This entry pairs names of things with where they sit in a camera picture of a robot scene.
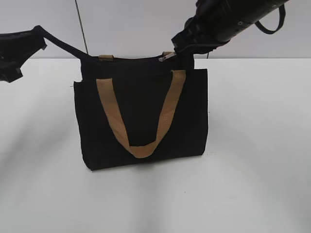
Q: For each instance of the metal zipper pull with ring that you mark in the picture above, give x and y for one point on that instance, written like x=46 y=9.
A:
x=166 y=55

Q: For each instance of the black canvas bag tan handles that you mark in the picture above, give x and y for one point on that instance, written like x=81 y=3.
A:
x=134 y=111

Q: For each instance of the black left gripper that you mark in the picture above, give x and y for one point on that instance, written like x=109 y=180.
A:
x=17 y=48

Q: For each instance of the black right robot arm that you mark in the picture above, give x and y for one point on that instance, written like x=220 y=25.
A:
x=216 y=22

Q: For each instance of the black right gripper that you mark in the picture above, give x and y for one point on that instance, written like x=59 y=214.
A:
x=197 y=36

